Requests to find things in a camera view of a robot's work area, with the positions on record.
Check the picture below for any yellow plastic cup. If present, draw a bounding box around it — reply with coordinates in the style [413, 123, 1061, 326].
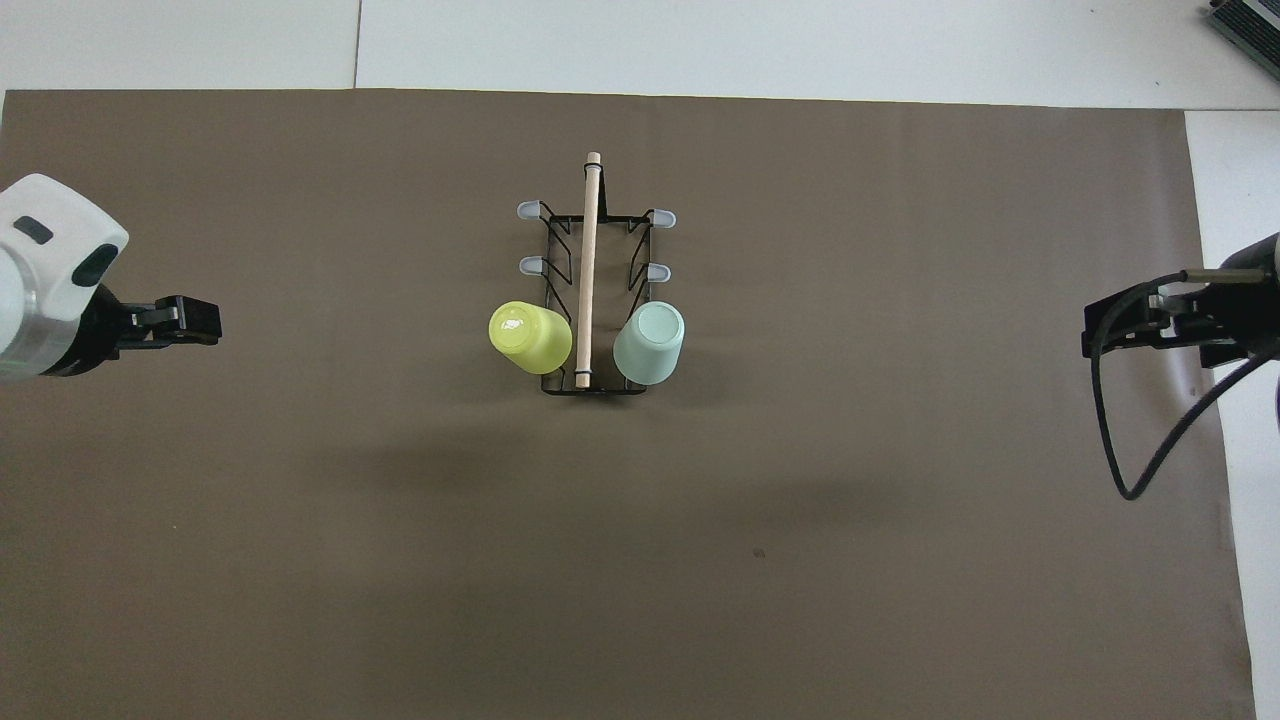
[488, 300, 574, 376]

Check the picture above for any grey ribbed device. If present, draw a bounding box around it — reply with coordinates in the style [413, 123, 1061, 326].
[1205, 0, 1280, 81]

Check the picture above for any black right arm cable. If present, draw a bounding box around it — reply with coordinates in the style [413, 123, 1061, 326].
[1089, 266, 1280, 502]

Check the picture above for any brown table mat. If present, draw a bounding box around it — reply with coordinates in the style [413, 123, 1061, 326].
[0, 88, 1259, 720]

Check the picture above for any pale green plastic cup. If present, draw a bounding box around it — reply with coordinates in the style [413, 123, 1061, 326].
[612, 300, 687, 386]

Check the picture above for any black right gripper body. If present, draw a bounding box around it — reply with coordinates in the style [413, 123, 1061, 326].
[1195, 235, 1280, 369]

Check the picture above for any black wire cup rack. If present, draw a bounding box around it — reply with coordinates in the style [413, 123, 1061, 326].
[516, 152, 678, 398]

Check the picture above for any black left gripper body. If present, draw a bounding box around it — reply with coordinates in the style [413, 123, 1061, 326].
[45, 285, 139, 380]

